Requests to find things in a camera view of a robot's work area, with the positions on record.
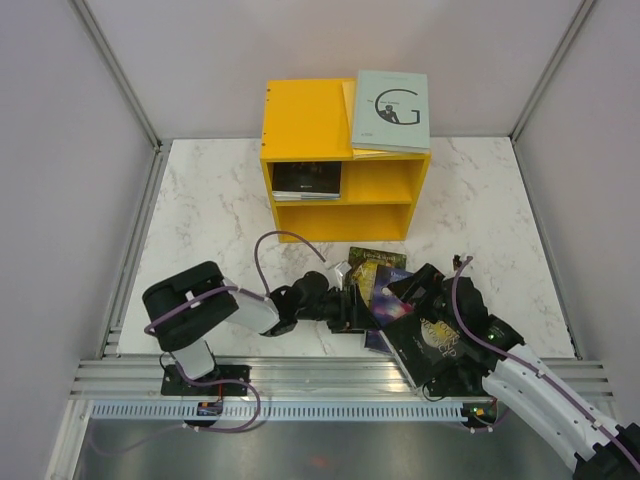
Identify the grey G book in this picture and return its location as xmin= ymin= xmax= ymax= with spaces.
xmin=351 ymin=70 xmax=431 ymax=154

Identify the yellow wooden shelf box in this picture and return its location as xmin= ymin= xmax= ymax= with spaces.
xmin=260 ymin=78 xmax=431 ymax=242

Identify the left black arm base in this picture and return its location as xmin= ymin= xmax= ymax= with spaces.
xmin=160 ymin=365 xmax=251 ymax=397

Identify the aluminium front rail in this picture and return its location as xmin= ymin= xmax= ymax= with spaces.
xmin=70 ymin=355 xmax=614 ymax=401

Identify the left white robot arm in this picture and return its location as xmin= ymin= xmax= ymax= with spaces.
xmin=142 ymin=261 xmax=378 ymax=395

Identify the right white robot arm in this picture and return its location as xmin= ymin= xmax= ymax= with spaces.
xmin=380 ymin=259 xmax=639 ymax=479

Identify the light blue O S book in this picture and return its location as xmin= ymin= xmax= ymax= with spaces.
xmin=272 ymin=192 xmax=342 ymax=202

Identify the green forest cover book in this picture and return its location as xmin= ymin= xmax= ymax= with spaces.
xmin=347 ymin=246 xmax=407 ymax=306

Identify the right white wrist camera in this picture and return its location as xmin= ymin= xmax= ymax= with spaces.
xmin=452 ymin=254 xmax=463 ymax=271

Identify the yellow L book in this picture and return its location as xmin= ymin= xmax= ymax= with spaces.
xmin=342 ymin=79 xmax=394 ymax=159

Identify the slotted white cable duct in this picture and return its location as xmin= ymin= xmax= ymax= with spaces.
xmin=91 ymin=401 xmax=467 ymax=422

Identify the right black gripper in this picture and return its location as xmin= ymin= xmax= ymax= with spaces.
xmin=386 ymin=263 xmax=464 ymax=334

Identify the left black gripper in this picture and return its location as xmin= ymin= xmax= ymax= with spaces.
xmin=297 ymin=283 xmax=382 ymax=333

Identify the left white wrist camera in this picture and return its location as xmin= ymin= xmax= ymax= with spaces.
xmin=329 ymin=261 xmax=352 ymax=289

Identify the teal Jules Verne book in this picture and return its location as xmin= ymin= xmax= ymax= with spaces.
xmin=272 ymin=189 xmax=342 ymax=199

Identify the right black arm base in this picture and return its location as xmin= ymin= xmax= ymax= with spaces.
xmin=422 ymin=366 xmax=487 ymax=400

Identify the purple Robinson Crusoe book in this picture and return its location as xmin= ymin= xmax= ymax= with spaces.
xmin=364 ymin=265 xmax=412 ymax=356

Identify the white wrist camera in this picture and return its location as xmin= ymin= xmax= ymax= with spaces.
xmin=452 ymin=254 xmax=463 ymax=271
xmin=329 ymin=261 xmax=352 ymax=289

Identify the dark Wuthering Heights book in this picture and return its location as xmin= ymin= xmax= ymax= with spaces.
xmin=272 ymin=162 xmax=342 ymax=199

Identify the black Moon and Sixpence book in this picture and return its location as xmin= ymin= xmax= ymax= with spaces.
xmin=381 ymin=313 xmax=478 ymax=389

